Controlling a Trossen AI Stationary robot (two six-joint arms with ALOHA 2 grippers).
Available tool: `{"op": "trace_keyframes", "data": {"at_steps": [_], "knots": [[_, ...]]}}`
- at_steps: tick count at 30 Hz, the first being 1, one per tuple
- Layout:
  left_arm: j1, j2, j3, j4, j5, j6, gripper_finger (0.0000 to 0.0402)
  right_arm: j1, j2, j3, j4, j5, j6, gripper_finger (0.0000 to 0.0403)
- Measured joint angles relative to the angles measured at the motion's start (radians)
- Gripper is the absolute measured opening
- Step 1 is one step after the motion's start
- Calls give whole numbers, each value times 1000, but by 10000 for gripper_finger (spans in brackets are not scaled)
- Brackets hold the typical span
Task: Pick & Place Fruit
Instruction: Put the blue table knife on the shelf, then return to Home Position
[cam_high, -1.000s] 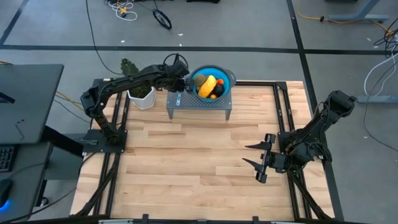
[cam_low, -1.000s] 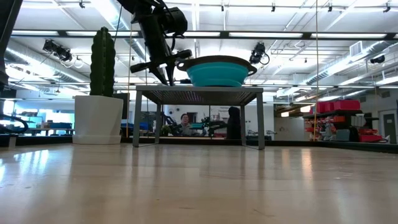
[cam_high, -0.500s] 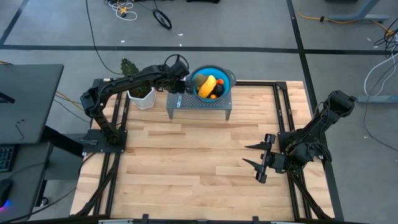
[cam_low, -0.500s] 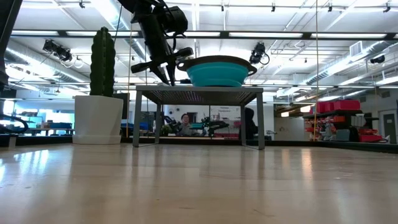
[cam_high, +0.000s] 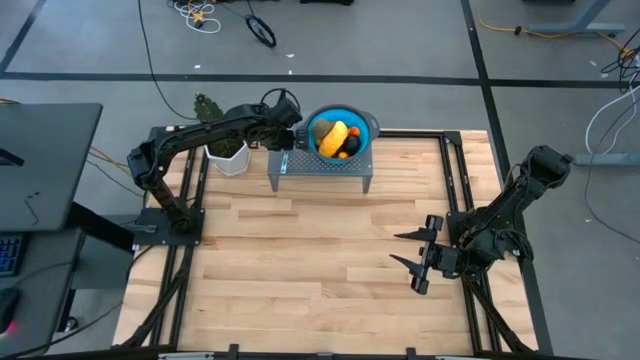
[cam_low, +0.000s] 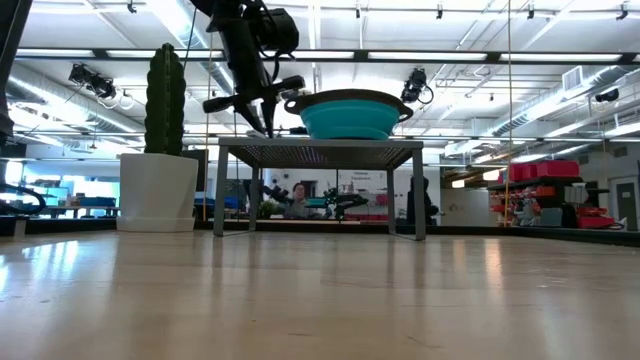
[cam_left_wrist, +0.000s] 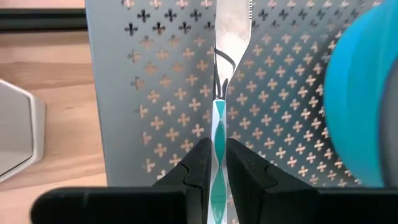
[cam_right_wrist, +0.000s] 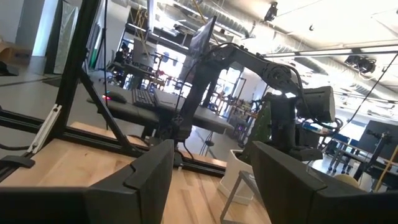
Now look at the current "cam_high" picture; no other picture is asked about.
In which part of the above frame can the grey desk foot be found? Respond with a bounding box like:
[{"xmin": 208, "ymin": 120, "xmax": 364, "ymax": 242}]
[{"xmin": 573, "ymin": 151, "xmax": 640, "ymax": 168}]

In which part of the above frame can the white plant pot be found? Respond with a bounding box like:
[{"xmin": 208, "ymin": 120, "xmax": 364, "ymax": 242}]
[{"xmin": 203, "ymin": 139, "xmax": 252, "ymax": 178}]

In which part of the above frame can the black side desk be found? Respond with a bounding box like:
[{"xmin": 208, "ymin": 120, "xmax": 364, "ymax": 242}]
[{"xmin": 0, "ymin": 201, "xmax": 137, "ymax": 359}]

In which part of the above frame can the grey perforated metal riser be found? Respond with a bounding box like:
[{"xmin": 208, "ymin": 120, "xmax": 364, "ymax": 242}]
[{"xmin": 266, "ymin": 141, "xmax": 376, "ymax": 196}]

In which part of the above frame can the dark grey desk top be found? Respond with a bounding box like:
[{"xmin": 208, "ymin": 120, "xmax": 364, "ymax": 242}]
[{"xmin": 0, "ymin": 102, "xmax": 104, "ymax": 234}]

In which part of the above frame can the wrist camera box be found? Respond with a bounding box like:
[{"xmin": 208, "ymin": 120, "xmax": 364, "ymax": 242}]
[
  {"xmin": 271, "ymin": 93, "xmax": 304, "ymax": 128},
  {"xmin": 438, "ymin": 246, "xmax": 470, "ymax": 278}
]

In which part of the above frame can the large yellow mango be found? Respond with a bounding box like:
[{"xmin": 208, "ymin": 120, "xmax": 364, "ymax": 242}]
[{"xmin": 318, "ymin": 120, "xmax": 350, "ymax": 159}]

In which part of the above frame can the teal colander bowl black rim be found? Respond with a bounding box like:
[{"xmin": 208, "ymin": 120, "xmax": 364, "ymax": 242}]
[{"xmin": 301, "ymin": 103, "xmax": 382, "ymax": 167}]

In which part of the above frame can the black aluminium table frame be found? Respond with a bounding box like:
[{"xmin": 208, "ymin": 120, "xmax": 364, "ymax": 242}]
[{"xmin": 111, "ymin": 124, "xmax": 557, "ymax": 360}]

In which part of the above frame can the keyboard blue backlight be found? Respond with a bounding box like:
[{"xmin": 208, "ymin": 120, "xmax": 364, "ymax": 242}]
[{"xmin": 0, "ymin": 233, "xmax": 25, "ymax": 279}]

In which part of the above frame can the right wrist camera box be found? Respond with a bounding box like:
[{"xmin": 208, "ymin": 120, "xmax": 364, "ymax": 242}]
[{"xmin": 438, "ymin": 246, "xmax": 470, "ymax": 278}]

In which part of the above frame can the black floor cable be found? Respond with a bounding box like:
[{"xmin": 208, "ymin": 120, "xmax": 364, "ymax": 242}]
[{"xmin": 135, "ymin": 0, "xmax": 199, "ymax": 122}]

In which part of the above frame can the white coiled cable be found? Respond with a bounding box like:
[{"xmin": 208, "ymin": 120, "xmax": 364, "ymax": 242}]
[{"xmin": 166, "ymin": 0, "xmax": 223, "ymax": 36}]

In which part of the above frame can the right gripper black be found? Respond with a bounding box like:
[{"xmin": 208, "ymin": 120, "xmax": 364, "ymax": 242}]
[{"xmin": 388, "ymin": 214, "xmax": 447, "ymax": 297}]

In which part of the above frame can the yellow floor cable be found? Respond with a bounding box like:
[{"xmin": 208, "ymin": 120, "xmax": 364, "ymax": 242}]
[{"xmin": 476, "ymin": 12, "xmax": 637, "ymax": 59}]

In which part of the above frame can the black cable bundle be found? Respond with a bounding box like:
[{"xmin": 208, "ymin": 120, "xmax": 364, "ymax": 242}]
[{"xmin": 601, "ymin": 41, "xmax": 640, "ymax": 94}]

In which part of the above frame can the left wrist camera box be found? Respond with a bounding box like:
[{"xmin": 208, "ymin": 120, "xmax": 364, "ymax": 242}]
[{"xmin": 271, "ymin": 93, "xmax": 304, "ymax": 128}]

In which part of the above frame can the black loop strap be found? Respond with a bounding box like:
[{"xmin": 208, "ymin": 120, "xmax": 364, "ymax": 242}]
[{"xmin": 244, "ymin": 13, "xmax": 278, "ymax": 50}]

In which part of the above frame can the black computer mouse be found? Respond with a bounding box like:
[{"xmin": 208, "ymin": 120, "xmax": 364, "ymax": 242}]
[{"xmin": 0, "ymin": 286, "xmax": 22, "ymax": 336}]

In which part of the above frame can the dark avocado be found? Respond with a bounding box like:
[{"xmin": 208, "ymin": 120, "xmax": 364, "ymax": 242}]
[{"xmin": 341, "ymin": 135, "xmax": 362, "ymax": 157}]

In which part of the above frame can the white floor cable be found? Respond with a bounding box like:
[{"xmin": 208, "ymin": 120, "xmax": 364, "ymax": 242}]
[{"xmin": 583, "ymin": 83, "xmax": 640, "ymax": 157}]

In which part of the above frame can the green cactus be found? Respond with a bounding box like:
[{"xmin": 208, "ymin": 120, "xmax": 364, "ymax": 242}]
[{"xmin": 192, "ymin": 92, "xmax": 244, "ymax": 159}]

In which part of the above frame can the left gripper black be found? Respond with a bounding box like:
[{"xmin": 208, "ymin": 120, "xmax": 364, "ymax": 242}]
[{"xmin": 249, "ymin": 117, "xmax": 311, "ymax": 153}]

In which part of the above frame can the grey desk leg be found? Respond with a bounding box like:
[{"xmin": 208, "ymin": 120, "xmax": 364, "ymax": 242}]
[{"xmin": 521, "ymin": 0, "xmax": 627, "ymax": 37}]

